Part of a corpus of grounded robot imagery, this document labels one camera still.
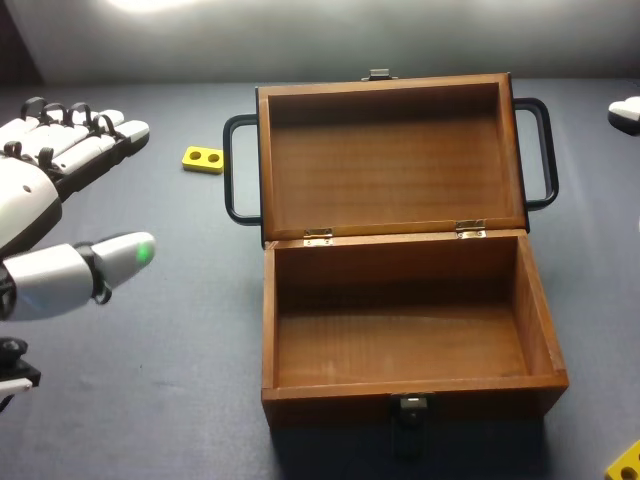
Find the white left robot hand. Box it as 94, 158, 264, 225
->
0, 97, 157, 323

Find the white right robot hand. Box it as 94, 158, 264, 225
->
607, 96, 640, 136

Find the grey table cloth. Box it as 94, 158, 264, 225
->
0, 74, 640, 480

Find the wooden box base with latch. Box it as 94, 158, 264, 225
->
260, 230, 570, 461

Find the orange box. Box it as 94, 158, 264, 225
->
222, 68, 560, 251

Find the yellow two-hole block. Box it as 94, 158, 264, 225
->
181, 145, 225, 176
603, 439, 640, 480

